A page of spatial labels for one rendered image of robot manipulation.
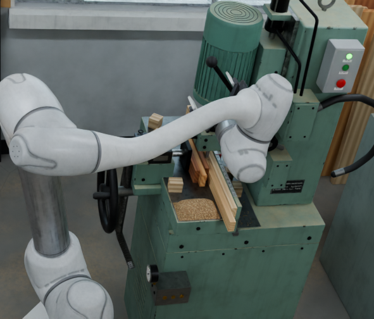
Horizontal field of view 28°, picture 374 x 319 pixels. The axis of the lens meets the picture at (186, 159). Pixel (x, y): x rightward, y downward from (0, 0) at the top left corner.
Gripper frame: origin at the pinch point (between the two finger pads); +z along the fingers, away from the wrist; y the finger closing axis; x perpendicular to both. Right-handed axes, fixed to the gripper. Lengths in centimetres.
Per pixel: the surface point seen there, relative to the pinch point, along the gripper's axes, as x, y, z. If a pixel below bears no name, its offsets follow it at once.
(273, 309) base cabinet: -99, -30, -8
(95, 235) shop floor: -93, -95, 78
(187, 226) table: -31.1, -31.0, -13.1
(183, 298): -57, -49, -16
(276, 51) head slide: -7.1, 22.8, 7.2
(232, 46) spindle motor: 4.6, 12.4, 5.8
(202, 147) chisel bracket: -26.6, -15.3, 10.8
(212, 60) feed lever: 9.1, 5.5, -1.0
